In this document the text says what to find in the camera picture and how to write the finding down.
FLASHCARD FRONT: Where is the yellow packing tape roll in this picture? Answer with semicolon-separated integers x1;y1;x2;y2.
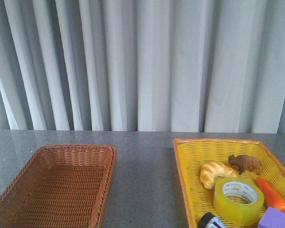
213;177;264;226

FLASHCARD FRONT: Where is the small black-lidded jar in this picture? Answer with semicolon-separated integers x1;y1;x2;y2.
198;212;227;228

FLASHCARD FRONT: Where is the toy croissant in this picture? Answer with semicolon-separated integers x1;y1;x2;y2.
199;161;237;189

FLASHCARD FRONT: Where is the brown toy bison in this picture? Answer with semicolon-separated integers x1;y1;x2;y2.
228;155;262;175

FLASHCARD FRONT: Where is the brown wicker basket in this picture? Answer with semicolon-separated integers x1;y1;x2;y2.
0;144;117;228

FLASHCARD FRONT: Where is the yellow woven basket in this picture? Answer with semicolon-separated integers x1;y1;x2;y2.
173;138;285;228

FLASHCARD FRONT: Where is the grey pleated curtain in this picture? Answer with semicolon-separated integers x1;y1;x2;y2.
0;0;285;133

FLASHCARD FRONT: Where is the purple foam block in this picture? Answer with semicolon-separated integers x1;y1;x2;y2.
257;207;285;228

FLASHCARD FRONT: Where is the orange toy carrot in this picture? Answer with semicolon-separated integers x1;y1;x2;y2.
256;177;285;213

